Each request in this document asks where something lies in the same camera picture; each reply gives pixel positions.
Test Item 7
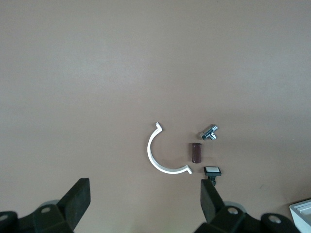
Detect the brown cylinder piece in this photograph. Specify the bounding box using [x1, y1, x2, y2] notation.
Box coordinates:
[189, 142, 203, 164]

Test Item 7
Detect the black square white-faced button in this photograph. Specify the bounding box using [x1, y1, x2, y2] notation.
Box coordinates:
[203, 166, 223, 186]

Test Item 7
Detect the chrome angle valve fitting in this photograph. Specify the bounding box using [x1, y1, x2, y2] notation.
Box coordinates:
[199, 124, 220, 142]

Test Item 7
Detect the white drawer cabinet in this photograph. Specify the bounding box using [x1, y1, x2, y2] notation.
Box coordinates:
[289, 199, 311, 233]

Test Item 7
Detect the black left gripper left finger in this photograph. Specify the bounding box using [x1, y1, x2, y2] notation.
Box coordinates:
[17, 178, 91, 233]

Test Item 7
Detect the white half-ring pipe clamp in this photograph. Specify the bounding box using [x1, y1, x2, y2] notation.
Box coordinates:
[147, 122, 194, 175]

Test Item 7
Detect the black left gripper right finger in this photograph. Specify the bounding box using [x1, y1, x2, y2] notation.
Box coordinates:
[196, 179, 260, 233]

